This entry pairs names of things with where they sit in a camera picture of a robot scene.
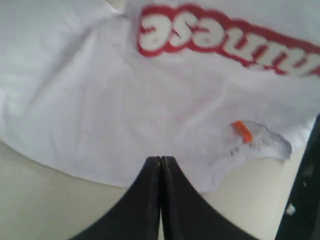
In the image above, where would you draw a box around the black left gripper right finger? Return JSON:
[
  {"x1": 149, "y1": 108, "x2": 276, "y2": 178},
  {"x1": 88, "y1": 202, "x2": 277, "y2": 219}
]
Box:
[{"x1": 160, "y1": 156, "x2": 255, "y2": 240}]

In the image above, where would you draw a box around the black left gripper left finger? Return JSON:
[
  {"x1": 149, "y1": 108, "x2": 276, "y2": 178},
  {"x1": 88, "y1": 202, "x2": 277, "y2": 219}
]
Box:
[{"x1": 72, "y1": 157, "x2": 161, "y2": 240}]

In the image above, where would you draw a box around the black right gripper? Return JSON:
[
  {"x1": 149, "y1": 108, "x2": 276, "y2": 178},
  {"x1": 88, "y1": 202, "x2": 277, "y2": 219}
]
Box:
[{"x1": 275, "y1": 117, "x2": 320, "y2": 240}]

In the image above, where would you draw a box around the white t-shirt red lettering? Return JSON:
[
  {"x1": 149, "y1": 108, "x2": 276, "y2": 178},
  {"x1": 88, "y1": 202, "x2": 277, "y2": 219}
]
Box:
[{"x1": 0, "y1": 0, "x2": 320, "y2": 192}]

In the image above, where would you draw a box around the orange garment neck tag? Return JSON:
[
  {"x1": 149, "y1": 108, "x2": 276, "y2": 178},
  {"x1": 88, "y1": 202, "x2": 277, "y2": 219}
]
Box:
[{"x1": 232, "y1": 120, "x2": 253, "y2": 144}]

